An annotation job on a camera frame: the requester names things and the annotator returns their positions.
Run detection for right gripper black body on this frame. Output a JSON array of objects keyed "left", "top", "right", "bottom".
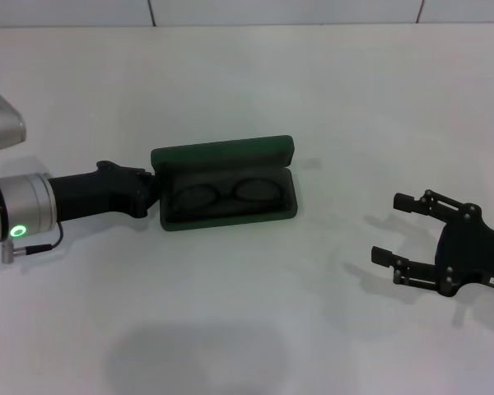
[{"left": 434, "top": 204, "right": 494, "bottom": 298}]

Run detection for black glasses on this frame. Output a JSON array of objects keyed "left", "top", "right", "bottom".
[{"left": 173, "top": 176, "right": 279, "bottom": 209}]

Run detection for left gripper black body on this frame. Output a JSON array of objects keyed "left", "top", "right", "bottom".
[{"left": 49, "top": 160, "right": 143, "bottom": 225}]

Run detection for green glasses case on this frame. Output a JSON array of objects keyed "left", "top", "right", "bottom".
[{"left": 150, "top": 134, "right": 300, "bottom": 233}]

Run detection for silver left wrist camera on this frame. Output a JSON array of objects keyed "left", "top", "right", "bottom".
[{"left": 0, "top": 86, "right": 28, "bottom": 182}]

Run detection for left gripper cable with connector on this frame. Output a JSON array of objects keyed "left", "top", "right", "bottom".
[{"left": 2, "top": 224, "right": 65, "bottom": 264}]

